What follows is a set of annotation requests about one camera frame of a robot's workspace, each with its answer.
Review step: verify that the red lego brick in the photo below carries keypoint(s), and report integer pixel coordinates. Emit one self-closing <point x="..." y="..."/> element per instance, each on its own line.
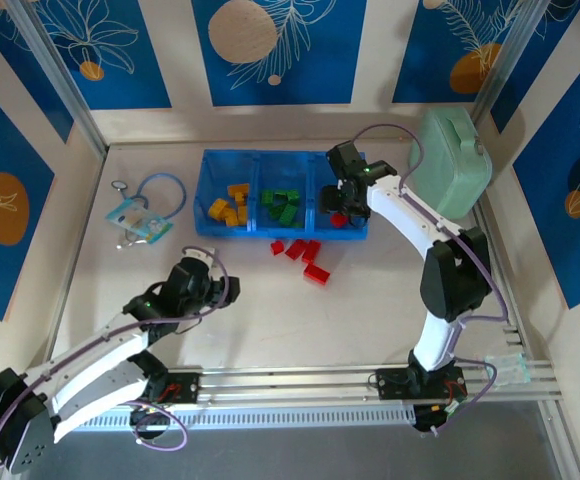
<point x="339" y="220"/>
<point x="317" y="274"/>
<point x="276" y="248"/>
<point x="295" y="249"/>
<point x="312" y="251"/>

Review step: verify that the green lego brick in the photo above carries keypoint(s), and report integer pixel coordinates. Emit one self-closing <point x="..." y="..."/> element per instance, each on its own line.
<point x="267" y="196"/>
<point x="276" y="210"/>
<point x="293" y="197"/>
<point x="287" y="215"/>
<point x="280" y="194"/>

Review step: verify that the yellow lego brick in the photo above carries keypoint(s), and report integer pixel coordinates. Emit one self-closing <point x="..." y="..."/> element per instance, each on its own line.
<point x="217" y="209"/>
<point x="240" y="199"/>
<point x="230" y="216"/>
<point x="243" y="215"/>
<point x="238" y="189"/>

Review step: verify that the arm base wiring connector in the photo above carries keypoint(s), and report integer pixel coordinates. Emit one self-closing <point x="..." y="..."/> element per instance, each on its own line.
<point x="435" y="417"/>
<point x="150" y="415"/>

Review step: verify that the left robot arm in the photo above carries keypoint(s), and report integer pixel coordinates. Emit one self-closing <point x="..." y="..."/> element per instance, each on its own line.
<point x="100" y="380"/>

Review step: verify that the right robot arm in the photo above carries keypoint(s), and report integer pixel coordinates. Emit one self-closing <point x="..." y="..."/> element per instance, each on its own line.
<point x="400" y="215"/>

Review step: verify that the blue plastic bin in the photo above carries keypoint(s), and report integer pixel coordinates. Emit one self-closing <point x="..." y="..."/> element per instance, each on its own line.
<point x="225" y="167"/>
<point x="282" y="170"/>
<point x="355" y="230"/>

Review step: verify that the light blue plastic packet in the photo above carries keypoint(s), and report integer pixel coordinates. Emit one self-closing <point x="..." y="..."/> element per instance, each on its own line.
<point x="140" y="222"/>

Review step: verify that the mint green zippered case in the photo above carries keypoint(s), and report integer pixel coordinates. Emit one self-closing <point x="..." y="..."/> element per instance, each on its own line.
<point x="450" y="165"/>

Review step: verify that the blue stethoscope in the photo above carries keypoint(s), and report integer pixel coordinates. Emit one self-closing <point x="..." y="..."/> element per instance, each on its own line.
<point x="118" y="186"/>

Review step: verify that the clear plastic packet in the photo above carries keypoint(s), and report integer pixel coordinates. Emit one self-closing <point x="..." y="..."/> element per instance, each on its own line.
<point x="510" y="367"/>

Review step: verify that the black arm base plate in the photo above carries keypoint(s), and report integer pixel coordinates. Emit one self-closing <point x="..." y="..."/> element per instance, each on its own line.
<point x="390" y="385"/>
<point x="185" y="387"/>

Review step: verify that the aluminium mounting rail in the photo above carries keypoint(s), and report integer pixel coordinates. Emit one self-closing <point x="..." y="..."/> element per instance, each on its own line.
<point x="295" y="382"/>

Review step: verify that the aluminium frame post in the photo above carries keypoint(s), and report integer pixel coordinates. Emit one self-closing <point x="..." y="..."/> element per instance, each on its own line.
<point x="55" y="75"/>
<point x="510" y="55"/>

